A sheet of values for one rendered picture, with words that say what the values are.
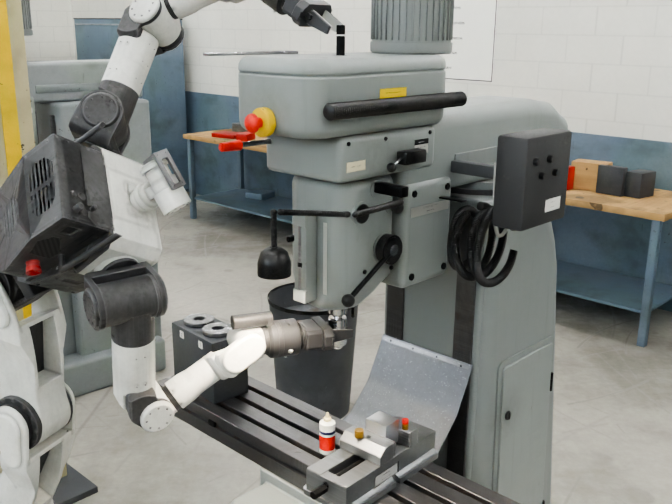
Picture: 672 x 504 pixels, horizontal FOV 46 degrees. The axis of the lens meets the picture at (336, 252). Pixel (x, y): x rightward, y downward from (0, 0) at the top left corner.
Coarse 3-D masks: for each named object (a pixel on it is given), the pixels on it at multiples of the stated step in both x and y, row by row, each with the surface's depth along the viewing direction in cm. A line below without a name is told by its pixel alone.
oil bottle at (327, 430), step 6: (324, 420) 196; (330, 420) 196; (324, 426) 195; (330, 426) 195; (324, 432) 195; (330, 432) 195; (324, 438) 196; (330, 438) 196; (324, 444) 196; (330, 444) 196; (324, 450) 197; (330, 450) 197
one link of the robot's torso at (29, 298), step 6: (18, 282) 178; (24, 288) 178; (30, 288) 178; (36, 288) 179; (42, 288) 180; (48, 288) 182; (24, 294) 178; (30, 294) 178; (36, 294) 178; (42, 294) 186; (18, 300) 183; (24, 300) 183; (30, 300) 184; (18, 306) 183; (24, 306) 191
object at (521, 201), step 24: (504, 144) 172; (528, 144) 169; (552, 144) 176; (504, 168) 174; (528, 168) 170; (552, 168) 178; (504, 192) 175; (528, 192) 173; (552, 192) 181; (504, 216) 176; (528, 216) 175; (552, 216) 183
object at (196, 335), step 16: (192, 320) 231; (208, 320) 231; (176, 336) 232; (192, 336) 225; (208, 336) 222; (224, 336) 222; (176, 352) 234; (192, 352) 227; (208, 352) 220; (176, 368) 236; (224, 384) 223; (240, 384) 227; (224, 400) 225
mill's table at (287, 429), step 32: (160, 384) 235; (256, 384) 235; (192, 416) 225; (224, 416) 216; (256, 416) 216; (288, 416) 216; (320, 416) 216; (256, 448) 208; (288, 448) 200; (288, 480) 199; (416, 480) 186; (448, 480) 187
